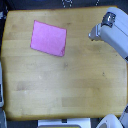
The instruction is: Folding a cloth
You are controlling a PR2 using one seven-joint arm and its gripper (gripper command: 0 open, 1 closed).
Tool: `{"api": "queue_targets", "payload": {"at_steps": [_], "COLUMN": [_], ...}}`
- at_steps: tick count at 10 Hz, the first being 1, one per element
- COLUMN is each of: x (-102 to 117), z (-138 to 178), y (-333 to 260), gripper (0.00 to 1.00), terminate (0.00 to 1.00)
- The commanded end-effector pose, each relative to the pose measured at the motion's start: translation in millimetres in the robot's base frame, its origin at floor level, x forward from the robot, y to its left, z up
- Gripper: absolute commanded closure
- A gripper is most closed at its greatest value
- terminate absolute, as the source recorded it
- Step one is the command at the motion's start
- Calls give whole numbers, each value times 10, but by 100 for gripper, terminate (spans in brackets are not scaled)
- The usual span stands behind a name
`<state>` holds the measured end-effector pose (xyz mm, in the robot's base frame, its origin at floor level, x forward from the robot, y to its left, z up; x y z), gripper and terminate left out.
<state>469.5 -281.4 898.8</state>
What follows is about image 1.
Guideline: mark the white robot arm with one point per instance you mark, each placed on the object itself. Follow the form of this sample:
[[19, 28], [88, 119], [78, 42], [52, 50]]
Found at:
[[112, 31]]

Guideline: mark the grey object at left edge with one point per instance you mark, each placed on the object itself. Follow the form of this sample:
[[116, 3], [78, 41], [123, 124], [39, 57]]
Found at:
[[1, 88]]

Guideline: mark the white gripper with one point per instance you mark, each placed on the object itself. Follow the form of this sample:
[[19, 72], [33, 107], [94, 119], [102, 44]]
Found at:
[[95, 33]]

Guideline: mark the pink square cloth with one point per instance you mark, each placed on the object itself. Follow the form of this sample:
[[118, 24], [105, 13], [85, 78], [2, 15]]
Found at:
[[49, 39]]

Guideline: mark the white box at bottom edge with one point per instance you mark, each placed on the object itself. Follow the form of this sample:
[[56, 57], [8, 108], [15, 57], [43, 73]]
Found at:
[[80, 122]]

